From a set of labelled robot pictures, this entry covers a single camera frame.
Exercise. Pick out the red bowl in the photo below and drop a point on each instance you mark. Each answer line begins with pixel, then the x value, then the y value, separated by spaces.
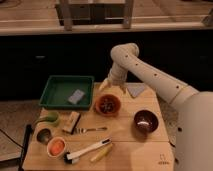
pixel 99 100

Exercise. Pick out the dark brown bowl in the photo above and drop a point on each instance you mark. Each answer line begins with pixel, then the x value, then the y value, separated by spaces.
pixel 145 121

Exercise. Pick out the white handled brush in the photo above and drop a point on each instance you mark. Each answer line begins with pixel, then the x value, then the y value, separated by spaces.
pixel 71 157

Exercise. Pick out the metal fork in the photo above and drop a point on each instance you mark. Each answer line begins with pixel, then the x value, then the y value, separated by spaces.
pixel 84 130

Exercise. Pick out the yellow stick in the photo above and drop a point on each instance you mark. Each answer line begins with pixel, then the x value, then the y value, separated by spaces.
pixel 102 153

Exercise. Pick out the grey sponge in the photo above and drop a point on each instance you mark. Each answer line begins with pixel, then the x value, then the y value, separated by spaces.
pixel 76 96

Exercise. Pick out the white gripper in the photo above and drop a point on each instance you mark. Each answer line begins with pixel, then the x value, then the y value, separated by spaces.
pixel 116 77

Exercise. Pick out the wooden frame structure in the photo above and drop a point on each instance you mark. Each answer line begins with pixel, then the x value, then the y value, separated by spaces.
pixel 71 13

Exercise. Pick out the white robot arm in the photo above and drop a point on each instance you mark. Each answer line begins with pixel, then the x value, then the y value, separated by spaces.
pixel 194 139

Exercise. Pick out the dark grape bunch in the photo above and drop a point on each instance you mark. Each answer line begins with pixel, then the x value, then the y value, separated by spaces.
pixel 107 105

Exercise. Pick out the wooden block eraser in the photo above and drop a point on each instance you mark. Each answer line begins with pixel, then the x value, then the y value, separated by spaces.
pixel 71 122

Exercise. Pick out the grey triangular cloth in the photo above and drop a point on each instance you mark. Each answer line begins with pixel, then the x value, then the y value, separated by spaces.
pixel 135 90

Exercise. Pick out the black bar at board edge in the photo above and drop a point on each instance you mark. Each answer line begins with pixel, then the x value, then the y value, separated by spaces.
pixel 27 134

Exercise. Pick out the green plastic tray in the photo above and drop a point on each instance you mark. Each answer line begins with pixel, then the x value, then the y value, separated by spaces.
pixel 59 88

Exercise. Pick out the white bowl orange contents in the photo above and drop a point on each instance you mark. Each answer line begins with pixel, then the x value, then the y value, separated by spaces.
pixel 56 147

